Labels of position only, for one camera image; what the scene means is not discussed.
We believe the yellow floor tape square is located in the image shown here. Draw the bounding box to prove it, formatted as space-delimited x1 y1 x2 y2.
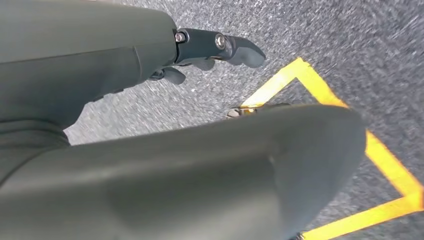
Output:
240 56 424 240

